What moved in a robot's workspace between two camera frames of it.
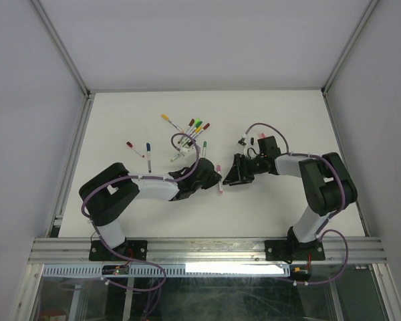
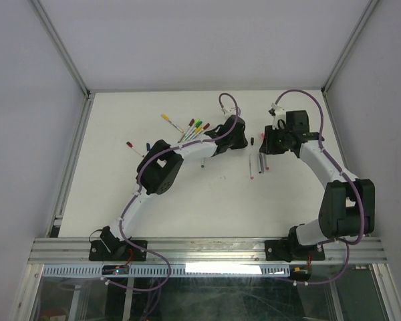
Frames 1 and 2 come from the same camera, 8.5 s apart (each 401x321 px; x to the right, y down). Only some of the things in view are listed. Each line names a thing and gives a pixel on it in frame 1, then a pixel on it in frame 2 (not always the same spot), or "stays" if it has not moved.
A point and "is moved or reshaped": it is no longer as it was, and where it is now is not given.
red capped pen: (131, 145) stays
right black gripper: (234, 176) → (267, 146)
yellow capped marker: (166, 118) stays
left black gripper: (214, 178) → (242, 142)
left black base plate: (136, 249) stays
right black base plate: (289, 251) stays
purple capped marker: (218, 170) is moved or reshaped
